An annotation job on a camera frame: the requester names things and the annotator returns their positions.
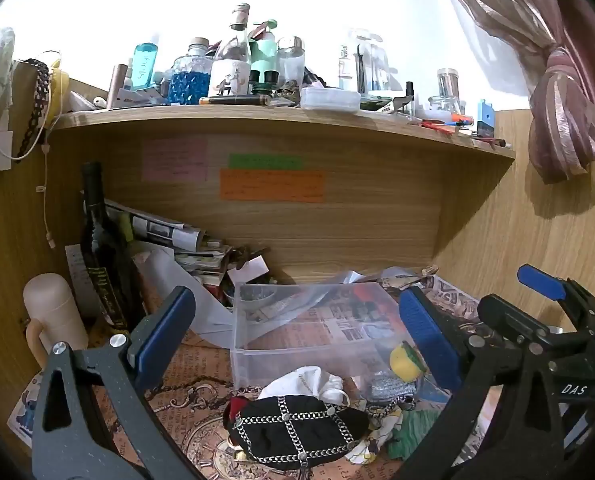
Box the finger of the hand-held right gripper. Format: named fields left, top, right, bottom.
left=517, top=264, right=595, bottom=331
left=478, top=294, right=558, bottom=348

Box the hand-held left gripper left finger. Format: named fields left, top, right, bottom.
left=32, top=285, right=198, bottom=480

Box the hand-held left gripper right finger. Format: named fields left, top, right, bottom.
left=392, top=286, right=564, bottom=480

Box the yellow green sponge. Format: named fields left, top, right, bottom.
left=389, top=341, right=427, bottom=381

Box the clear plastic bag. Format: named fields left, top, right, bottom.
left=136, top=242, right=238, bottom=337

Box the pile of newspapers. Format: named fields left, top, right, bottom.
left=104, top=199, right=273, bottom=306

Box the dark wine bottle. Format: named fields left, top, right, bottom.
left=78, top=161, right=139, bottom=335

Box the green cloth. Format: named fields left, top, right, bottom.
left=387, top=409, right=444, bottom=461

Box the red cloth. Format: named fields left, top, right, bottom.
left=222, top=396, right=249, bottom=442

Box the beige mug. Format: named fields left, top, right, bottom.
left=23, top=272, right=90, bottom=370

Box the vintage printed paper mat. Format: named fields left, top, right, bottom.
left=90, top=280, right=483, bottom=480

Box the white yellow floral cloth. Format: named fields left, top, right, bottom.
left=346, top=405, right=404, bottom=464

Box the clear plastic storage box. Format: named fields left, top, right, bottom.
left=230, top=282, right=428, bottom=397

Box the cartoon sticker sheet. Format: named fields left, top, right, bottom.
left=6, top=370, right=46, bottom=450

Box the blue small box on shelf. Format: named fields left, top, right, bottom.
left=476, top=99, right=497, bottom=137

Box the pink sticky note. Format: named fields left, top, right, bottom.
left=142, top=138, right=208, bottom=183

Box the orange sticky note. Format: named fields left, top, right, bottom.
left=220, top=169, right=327, bottom=205

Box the pink striped curtain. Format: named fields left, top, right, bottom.
left=430, top=0, right=595, bottom=185

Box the green sticky note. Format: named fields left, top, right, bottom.
left=228, top=154, right=303, bottom=170

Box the small glass jar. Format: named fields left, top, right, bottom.
left=430, top=68, right=465, bottom=113

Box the wooden shelf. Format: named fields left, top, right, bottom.
left=47, top=102, right=517, bottom=162

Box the brown cardboard tube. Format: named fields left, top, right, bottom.
left=108, top=63, right=129, bottom=110

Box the glass bottle with blue filling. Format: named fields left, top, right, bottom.
left=170, top=37, right=214, bottom=106

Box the clear plastic lidded container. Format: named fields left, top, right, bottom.
left=301, top=86, right=363, bottom=111

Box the black lace headband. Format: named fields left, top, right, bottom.
left=11, top=58, right=51, bottom=162

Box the yellow headband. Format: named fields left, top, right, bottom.
left=47, top=59, right=71, bottom=128

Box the blue liquid bottle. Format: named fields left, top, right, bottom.
left=131, top=42, right=161, bottom=87

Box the clear bottle with white label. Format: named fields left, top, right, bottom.
left=208, top=3, right=253, bottom=97

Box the clear plastic organizer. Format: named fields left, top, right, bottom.
left=338, top=27, right=392, bottom=96

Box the mint green bottle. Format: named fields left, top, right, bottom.
left=250, top=19, right=279, bottom=86

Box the clear glass jar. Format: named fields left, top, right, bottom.
left=276, top=36, right=307, bottom=92

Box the black chain-studded cap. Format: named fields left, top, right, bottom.
left=232, top=394, right=371, bottom=471

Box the white charger with cable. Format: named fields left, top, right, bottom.
left=0, top=50, right=63, bottom=250

